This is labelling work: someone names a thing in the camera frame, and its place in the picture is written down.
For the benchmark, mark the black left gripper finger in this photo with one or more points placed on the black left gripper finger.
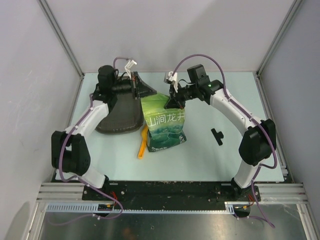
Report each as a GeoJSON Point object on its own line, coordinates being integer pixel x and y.
{"type": "Point", "coordinates": [146, 93]}
{"type": "Point", "coordinates": [142, 87]}

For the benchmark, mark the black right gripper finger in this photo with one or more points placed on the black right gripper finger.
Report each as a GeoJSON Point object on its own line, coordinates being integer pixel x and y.
{"type": "Point", "coordinates": [171, 103]}
{"type": "Point", "coordinates": [181, 103]}

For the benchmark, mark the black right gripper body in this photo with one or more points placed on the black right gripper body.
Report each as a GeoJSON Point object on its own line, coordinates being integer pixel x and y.
{"type": "Point", "coordinates": [185, 93]}

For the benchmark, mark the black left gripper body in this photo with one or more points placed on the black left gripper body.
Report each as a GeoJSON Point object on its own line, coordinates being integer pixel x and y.
{"type": "Point", "coordinates": [126, 86]}

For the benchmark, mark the green litter bag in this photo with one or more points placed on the green litter bag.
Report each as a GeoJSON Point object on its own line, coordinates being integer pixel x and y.
{"type": "Point", "coordinates": [164, 126]}

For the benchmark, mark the yellow plastic scoop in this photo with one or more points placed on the yellow plastic scoop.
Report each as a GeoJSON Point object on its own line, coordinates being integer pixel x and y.
{"type": "Point", "coordinates": [144, 139]}

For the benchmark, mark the black bag clip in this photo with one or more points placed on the black bag clip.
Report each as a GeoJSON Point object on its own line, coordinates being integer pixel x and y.
{"type": "Point", "coordinates": [218, 135]}

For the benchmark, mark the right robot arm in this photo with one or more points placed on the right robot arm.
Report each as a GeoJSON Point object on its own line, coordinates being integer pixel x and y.
{"type": "Point", "coordinates": [258, 136]}

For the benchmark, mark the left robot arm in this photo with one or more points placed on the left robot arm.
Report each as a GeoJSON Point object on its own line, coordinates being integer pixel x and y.
{"type": "Point", "coordinates": [70, 154]}

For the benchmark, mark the dark grey litter box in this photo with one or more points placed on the dark grey litter box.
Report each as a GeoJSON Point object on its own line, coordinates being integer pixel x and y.
{"type": "Point", "coordinates": [125, 117]}

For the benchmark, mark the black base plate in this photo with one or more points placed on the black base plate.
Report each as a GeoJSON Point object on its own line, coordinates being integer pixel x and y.
{"type": "Point", "coordinates": [175, 194]}

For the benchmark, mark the grey slotted cable duct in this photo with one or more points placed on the grey slotted cable duct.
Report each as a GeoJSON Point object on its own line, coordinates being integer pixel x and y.
{"type": "Point", "coordinates": [105, 208]}

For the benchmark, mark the aluminium frame rail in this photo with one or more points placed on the aluminium frame rail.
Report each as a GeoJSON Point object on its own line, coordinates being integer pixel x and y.
{"type": "Point", "coordinates": [274, 193]}

